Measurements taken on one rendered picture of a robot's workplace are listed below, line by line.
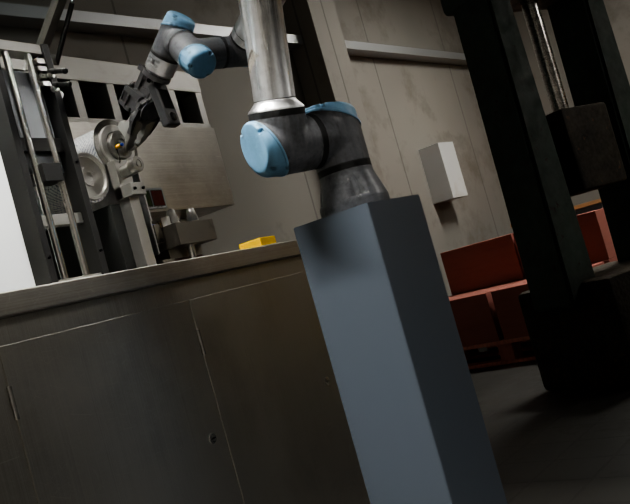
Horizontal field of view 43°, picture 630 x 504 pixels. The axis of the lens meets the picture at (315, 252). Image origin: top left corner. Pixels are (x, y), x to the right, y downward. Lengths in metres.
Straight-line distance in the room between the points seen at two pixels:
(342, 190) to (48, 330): 0.63
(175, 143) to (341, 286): 1.35
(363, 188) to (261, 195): 3.19
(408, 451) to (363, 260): 0.39
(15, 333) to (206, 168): 1.62
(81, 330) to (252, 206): 3.28
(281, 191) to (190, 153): 2.12
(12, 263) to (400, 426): 0.92
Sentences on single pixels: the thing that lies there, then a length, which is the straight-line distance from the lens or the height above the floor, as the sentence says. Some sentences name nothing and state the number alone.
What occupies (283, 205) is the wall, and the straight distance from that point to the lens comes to 4.95.
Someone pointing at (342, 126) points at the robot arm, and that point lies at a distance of 1.68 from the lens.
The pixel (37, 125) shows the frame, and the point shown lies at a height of 1.26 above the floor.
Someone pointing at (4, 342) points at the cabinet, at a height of 0.82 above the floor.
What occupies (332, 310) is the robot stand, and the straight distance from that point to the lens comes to 1.67.
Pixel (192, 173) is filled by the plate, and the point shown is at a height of 1.27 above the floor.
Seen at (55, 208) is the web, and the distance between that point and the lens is 2.07.
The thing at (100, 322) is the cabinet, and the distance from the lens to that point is 1.57.
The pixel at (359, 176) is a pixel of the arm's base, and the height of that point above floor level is 0.96.
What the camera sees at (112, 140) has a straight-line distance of 2.11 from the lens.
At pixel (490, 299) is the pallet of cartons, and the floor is 0.40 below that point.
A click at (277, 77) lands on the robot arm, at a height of 1.18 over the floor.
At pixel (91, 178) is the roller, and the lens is 2.04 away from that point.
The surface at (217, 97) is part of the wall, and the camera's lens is 4.84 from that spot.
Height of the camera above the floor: 0.77
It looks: 2 degrees up
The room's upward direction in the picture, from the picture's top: 16 degrees counter-clockwise
